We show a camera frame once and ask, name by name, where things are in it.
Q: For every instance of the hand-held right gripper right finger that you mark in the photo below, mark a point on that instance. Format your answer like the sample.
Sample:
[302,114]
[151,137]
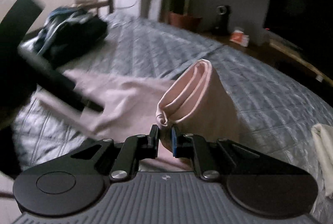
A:
[174,143]

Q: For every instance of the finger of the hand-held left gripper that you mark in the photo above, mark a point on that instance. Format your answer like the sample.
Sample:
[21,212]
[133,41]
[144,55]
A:
[57,80]

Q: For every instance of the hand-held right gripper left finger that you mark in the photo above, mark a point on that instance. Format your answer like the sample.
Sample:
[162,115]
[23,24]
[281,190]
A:
[156,140]

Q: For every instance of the pink garment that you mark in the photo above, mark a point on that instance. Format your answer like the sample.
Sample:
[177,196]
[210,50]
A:
[208,99]

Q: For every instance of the pile of dark clothes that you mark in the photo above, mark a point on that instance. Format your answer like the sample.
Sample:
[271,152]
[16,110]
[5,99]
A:
[78,31]

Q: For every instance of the grey quilted bedspread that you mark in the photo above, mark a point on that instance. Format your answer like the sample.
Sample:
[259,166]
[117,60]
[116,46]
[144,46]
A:
[260,96]

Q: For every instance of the orange box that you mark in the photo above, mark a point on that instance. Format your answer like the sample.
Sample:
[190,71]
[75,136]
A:
[238,37]

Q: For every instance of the dark low table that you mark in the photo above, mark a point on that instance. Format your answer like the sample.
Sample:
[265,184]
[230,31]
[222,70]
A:
[257,50]

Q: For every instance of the beige folded garment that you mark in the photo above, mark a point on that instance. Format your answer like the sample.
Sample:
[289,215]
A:
[324,145]

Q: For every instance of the wooden television stand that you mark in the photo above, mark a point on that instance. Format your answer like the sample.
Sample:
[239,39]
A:
[291,48]

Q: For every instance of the black television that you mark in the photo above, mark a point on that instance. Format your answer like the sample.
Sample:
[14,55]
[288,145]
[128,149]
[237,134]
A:
[299,5]

